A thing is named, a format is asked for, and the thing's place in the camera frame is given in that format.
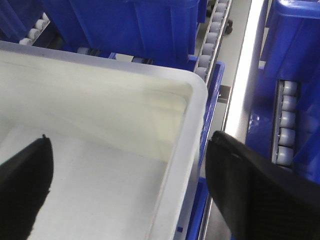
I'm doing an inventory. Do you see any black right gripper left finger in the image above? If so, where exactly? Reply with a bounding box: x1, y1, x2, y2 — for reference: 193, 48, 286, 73
0, 135, 54, 240

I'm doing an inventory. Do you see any blue bin front right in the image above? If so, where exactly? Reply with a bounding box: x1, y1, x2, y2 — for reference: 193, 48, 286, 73
246, 0, 320, 182

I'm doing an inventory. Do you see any blue bin behind tote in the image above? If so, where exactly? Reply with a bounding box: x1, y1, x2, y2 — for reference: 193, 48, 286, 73
42, 0, 208, 62

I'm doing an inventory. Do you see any roller track right of tote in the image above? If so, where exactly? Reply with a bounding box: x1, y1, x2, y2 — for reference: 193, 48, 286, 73
193, 0, 233, 85

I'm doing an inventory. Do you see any white plastic tote bin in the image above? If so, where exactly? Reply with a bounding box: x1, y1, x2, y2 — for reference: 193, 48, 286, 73
0, 41, 208, 240

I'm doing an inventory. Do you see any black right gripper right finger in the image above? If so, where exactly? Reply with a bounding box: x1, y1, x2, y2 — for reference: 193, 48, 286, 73
205, 131, 320, 240

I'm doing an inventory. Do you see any steel shelf divider rail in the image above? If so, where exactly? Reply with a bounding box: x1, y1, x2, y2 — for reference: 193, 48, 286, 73
210, 0, 269, 143

